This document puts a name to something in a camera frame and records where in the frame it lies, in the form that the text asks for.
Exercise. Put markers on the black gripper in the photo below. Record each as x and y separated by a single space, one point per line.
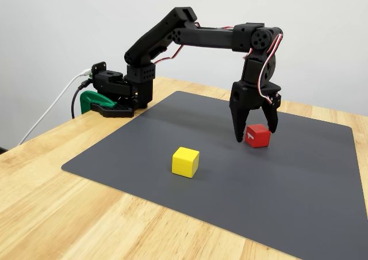
249 97

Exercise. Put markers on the red cube with white print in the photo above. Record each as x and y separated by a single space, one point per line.
260 137

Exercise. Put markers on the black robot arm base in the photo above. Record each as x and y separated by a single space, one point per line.
115 110

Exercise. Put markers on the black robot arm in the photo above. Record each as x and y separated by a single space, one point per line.
207 38

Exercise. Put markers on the yellow cube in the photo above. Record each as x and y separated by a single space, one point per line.
184 162

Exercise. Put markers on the dark grey rectangular mat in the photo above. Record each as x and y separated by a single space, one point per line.
230 199

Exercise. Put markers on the black controller board holder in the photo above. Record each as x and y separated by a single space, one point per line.
99 67

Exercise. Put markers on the green table clamp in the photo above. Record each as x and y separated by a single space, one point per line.
86 100

